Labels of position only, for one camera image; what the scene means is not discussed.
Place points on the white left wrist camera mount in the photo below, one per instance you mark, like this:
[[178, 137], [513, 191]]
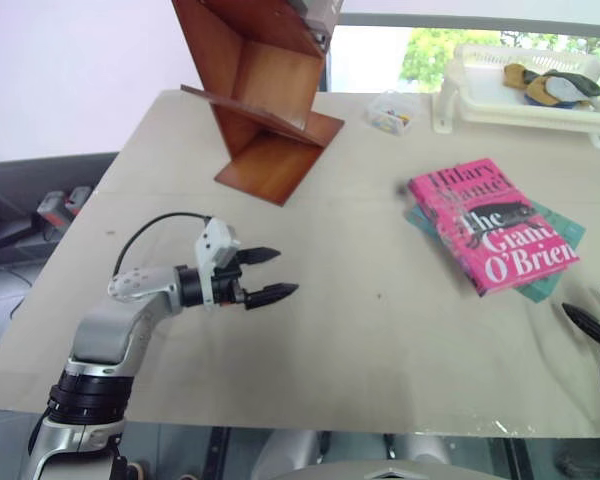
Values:
[[215, 242]]

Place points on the pink hardcover book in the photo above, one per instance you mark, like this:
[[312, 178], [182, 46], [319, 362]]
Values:
[[495, 225]]

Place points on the dark grey plush item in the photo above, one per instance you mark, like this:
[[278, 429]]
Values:
[[577, 85]]

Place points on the grey red device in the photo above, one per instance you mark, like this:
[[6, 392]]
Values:
[[60, 205]]

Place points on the yellow brown plush item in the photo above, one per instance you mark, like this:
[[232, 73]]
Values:
[[540, 90]]

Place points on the clear plastic box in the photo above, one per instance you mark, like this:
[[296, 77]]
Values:
[[392, 114]]

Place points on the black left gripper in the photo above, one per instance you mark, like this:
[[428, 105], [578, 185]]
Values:
[[229, 285]]

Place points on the brown wooden bookshelf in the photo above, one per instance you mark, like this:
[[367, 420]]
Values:
[[275, 90]]

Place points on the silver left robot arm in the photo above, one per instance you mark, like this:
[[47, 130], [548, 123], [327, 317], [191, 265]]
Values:
[[105, 335]]

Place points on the white plastic basket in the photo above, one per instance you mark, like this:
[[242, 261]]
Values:
[[480, 107]]

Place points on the teal book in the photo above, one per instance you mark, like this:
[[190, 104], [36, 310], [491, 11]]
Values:
[[562, 225]]

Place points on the grey box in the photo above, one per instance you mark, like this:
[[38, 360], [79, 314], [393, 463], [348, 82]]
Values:
[[322, 15]]

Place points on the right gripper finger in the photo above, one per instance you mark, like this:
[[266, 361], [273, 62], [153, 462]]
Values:
[[587, 322]]

